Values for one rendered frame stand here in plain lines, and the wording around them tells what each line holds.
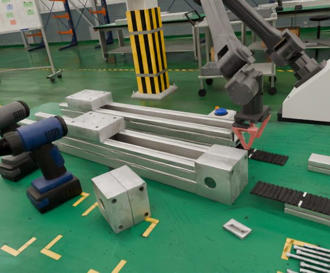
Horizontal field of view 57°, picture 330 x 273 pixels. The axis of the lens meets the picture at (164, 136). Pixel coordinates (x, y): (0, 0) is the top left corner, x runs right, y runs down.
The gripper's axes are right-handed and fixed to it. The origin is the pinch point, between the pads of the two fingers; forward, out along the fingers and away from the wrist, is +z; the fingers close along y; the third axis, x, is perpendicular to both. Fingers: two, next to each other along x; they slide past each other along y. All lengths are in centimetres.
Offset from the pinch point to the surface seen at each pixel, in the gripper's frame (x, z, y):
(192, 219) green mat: -1.2, 4.5, 32.0
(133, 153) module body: -24.3, -3.0, 23.5
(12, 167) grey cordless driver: -57, 0, 42
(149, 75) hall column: -228, 55, -228
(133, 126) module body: -41.6, -0.1, 4.3
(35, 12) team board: -494, -39, -260
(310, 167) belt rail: 16.3, 3.8, 2.1
